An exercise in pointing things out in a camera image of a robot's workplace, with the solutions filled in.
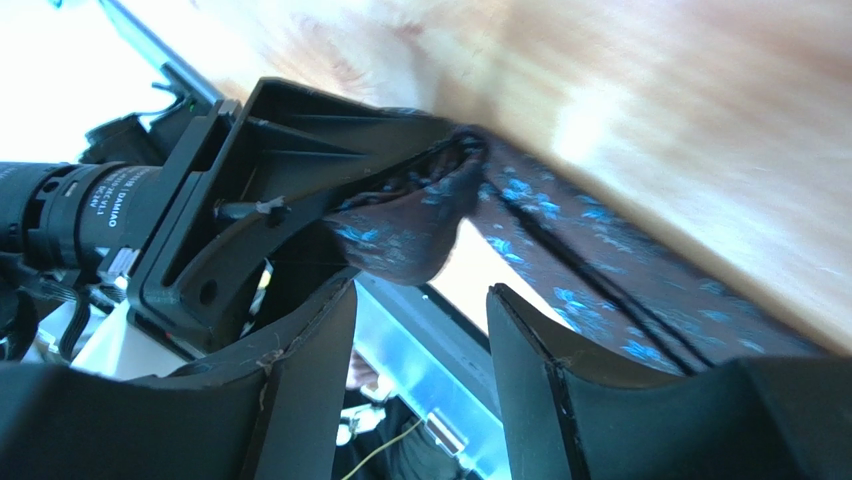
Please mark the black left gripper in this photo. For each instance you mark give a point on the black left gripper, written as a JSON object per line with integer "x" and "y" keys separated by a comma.
{"x": 206, "y": 197}

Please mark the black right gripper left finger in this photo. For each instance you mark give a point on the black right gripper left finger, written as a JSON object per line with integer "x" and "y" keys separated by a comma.
{"x": 265, "y": 407}

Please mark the dark floral necktie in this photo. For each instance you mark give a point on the dark floral necktie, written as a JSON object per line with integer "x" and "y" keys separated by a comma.
{"x": 604, "y": 278}

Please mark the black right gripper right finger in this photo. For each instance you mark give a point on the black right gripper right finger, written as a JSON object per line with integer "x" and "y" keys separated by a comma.
{"x": 572, "y": 409}

